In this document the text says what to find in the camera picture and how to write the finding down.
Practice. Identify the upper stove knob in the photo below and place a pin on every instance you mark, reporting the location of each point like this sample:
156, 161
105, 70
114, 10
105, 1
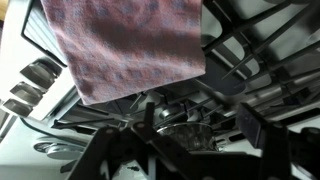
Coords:
43, 72

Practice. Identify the stainless steel gas stove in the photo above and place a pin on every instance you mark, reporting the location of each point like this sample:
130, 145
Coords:
263, 52

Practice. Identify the middle stove knob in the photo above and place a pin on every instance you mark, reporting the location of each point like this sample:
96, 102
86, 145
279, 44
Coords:
27, 93

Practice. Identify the small steel pot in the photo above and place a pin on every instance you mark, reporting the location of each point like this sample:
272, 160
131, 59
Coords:
191, 136

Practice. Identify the lower stove knob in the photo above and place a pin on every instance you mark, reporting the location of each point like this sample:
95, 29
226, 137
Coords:
18, 108

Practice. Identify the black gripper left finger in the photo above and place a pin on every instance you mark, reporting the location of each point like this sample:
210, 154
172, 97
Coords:
148, 121

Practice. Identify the round metal lid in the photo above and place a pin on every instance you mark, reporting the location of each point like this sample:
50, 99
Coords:
57, 149

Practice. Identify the pink checkered towel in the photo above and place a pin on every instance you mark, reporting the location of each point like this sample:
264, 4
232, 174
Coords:
116, 48

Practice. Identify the stove knob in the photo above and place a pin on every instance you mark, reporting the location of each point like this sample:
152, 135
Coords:
18, 108
27, 93
43, 72

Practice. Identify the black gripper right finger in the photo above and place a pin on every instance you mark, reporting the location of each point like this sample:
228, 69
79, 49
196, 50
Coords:
252, 125

